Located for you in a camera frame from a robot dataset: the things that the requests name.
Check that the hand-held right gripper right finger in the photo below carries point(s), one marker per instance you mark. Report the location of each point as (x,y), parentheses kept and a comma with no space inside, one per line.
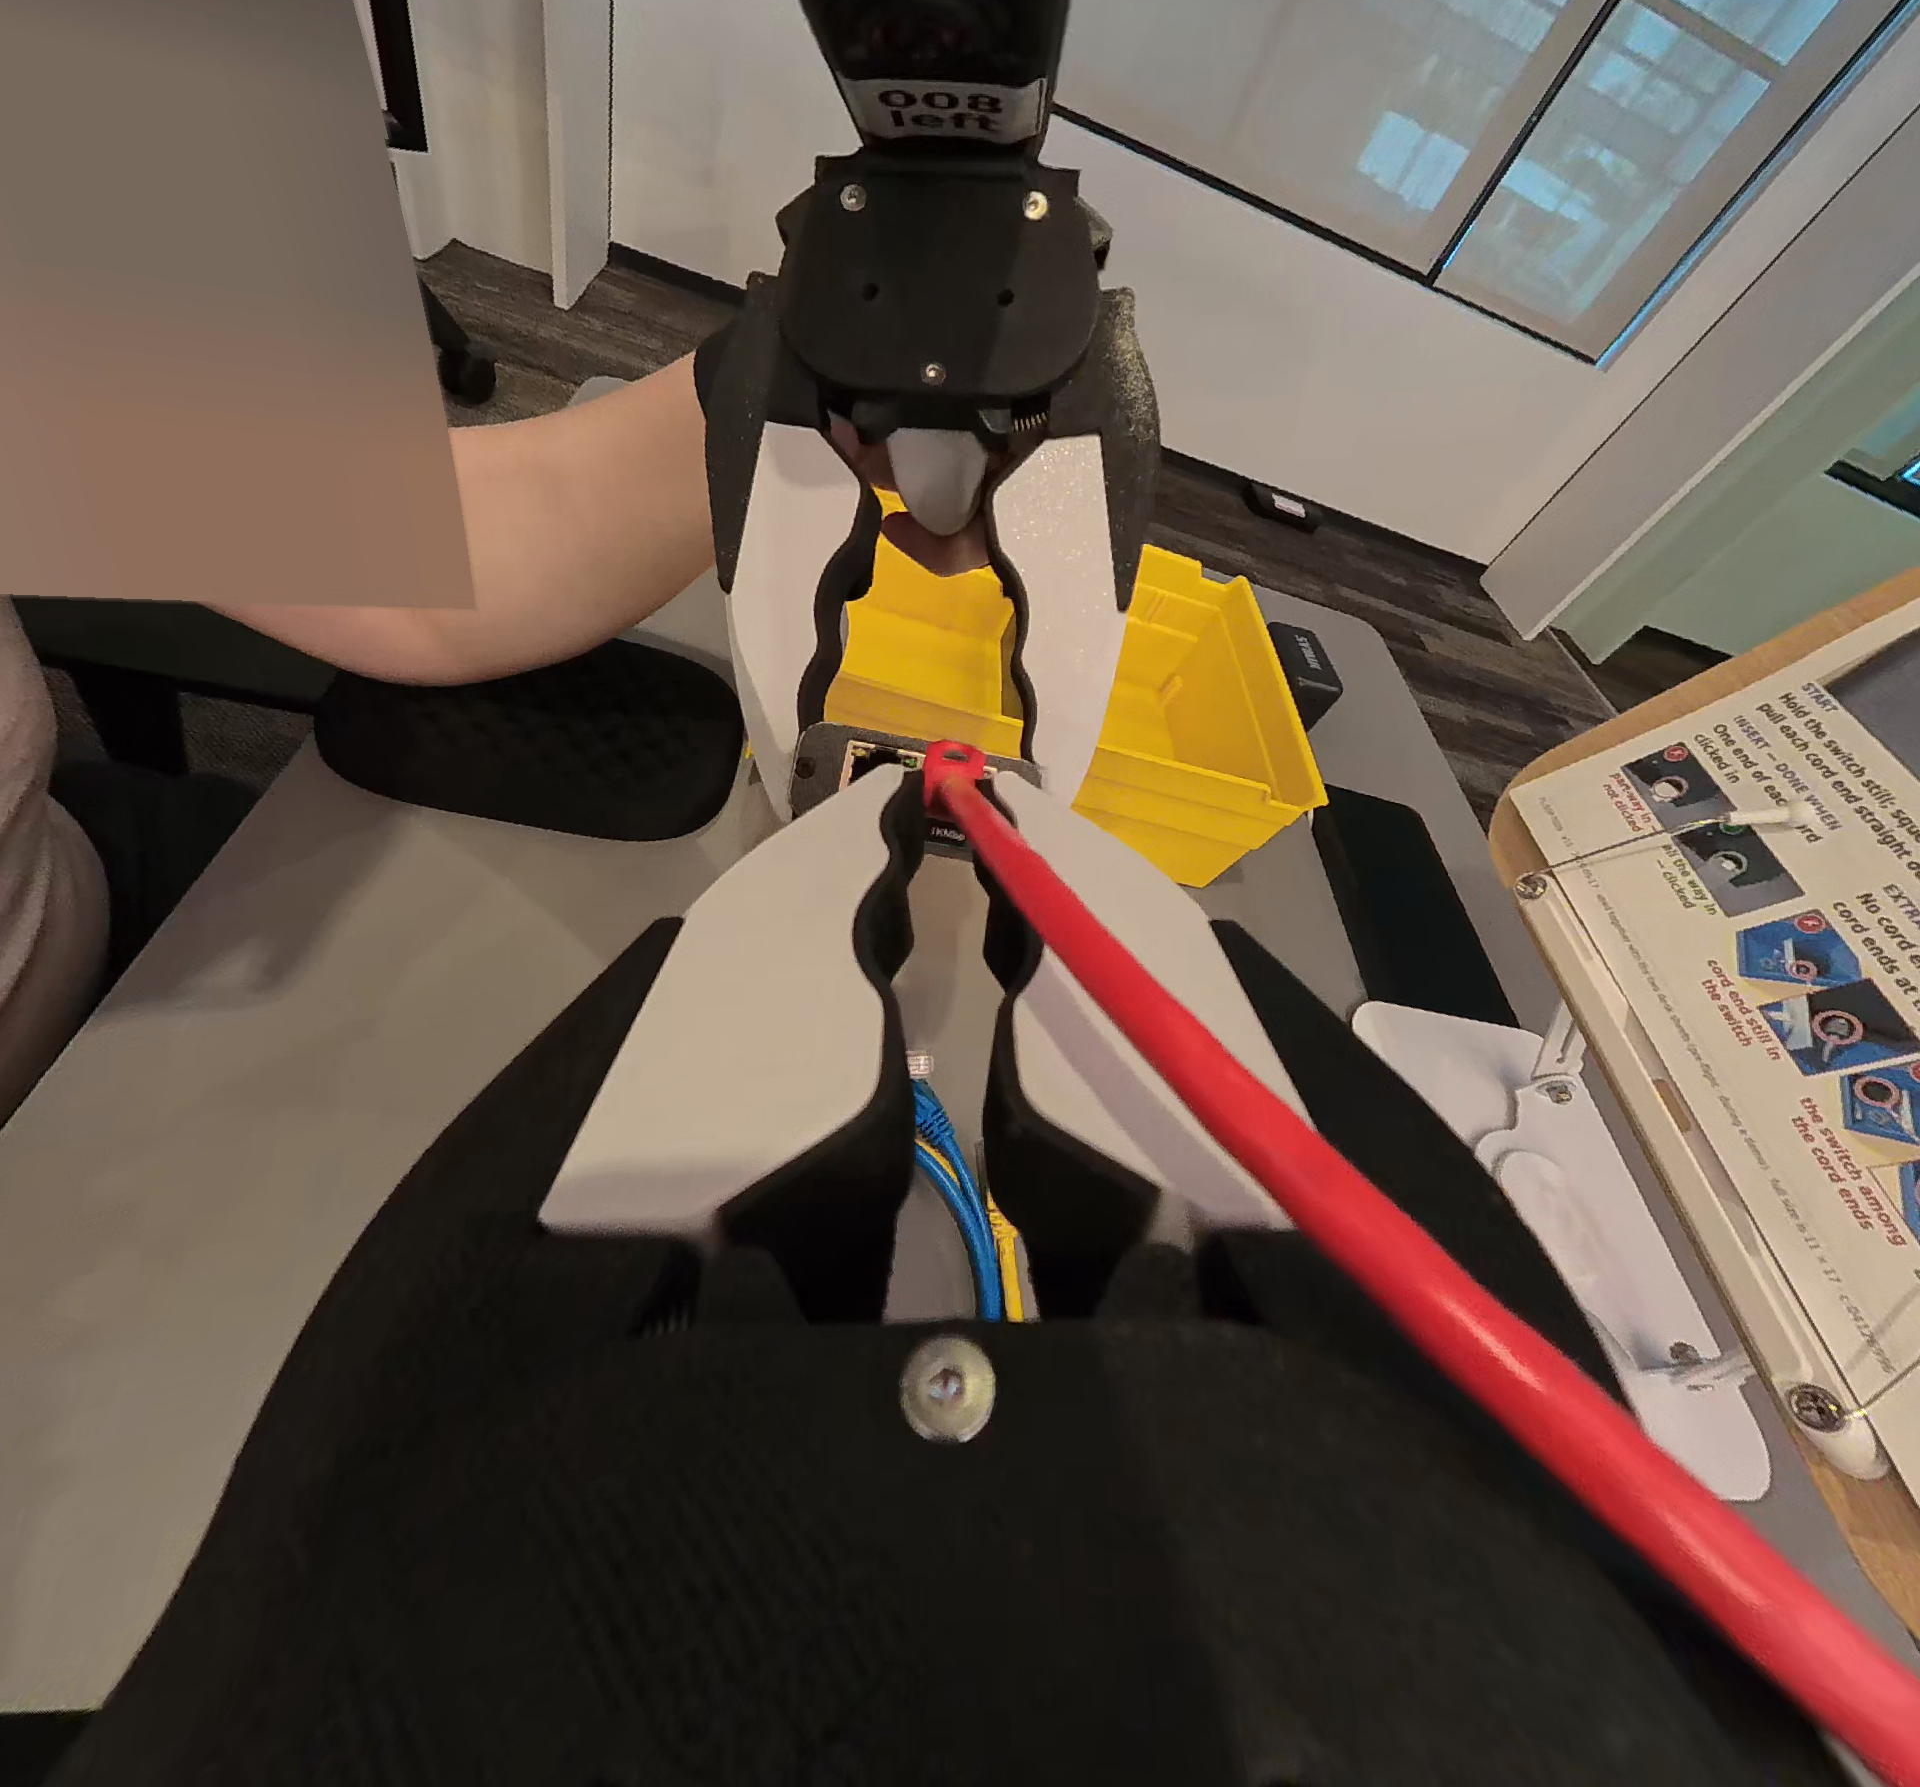
(1109,1067)

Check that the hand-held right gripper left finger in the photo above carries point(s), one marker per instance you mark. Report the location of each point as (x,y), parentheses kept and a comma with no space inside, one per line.
(721,1007)

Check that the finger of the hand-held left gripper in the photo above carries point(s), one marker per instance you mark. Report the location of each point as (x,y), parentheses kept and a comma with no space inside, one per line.
(1058,588)
(780,619)

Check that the black ethernet splitter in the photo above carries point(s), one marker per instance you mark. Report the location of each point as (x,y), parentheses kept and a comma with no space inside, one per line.
(826,766)

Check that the person's left forearm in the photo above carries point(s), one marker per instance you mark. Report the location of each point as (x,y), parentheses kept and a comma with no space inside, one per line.
(585,542)

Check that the person's left hand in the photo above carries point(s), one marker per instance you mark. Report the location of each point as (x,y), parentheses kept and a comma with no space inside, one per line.
(936,550)

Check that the yellow plastic bin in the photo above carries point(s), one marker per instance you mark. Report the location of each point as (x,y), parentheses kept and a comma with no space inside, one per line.
(1200,766)

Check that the black floor outlet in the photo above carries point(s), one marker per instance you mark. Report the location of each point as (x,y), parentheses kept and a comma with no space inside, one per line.
(1282,506)

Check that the small black box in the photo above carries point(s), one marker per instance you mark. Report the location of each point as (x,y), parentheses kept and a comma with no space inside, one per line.
(1328,677)

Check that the black mesh armrest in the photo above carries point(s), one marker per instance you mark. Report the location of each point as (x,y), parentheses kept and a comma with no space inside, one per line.
(524,751)

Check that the office chair wheel base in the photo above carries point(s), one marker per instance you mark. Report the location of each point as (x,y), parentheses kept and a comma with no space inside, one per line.
(462,346)

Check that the large window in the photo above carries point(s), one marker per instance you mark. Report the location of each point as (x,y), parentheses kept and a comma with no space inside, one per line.
(1351,62)

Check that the white stand base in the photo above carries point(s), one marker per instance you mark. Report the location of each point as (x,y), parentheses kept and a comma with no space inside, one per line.
(1589,1218)

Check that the printed instruction sheet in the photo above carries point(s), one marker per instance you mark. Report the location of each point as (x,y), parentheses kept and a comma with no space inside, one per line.
(1724,1067)

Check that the instruction sheet on wooden board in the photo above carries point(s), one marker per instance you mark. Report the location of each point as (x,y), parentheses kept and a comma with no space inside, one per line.
(1867,1534)

